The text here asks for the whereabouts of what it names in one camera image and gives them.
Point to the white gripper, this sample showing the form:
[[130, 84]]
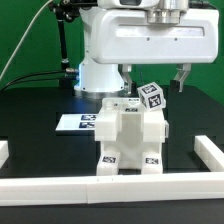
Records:
[[149, 32]]

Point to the white tagged cube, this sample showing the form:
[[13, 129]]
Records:
[[151, 96]]

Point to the white chair back part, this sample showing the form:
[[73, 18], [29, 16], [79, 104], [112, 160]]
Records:
[[128, 117]]

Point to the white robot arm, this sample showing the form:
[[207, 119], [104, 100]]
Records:
[[105, 78]]

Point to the white base tag plate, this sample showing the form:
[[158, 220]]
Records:
[[76, 122]]

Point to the black camera stand pole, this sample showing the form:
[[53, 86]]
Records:
[[68, 11]]

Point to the white U-shaped fence frame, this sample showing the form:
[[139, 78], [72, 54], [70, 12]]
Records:
[[122, 188]]

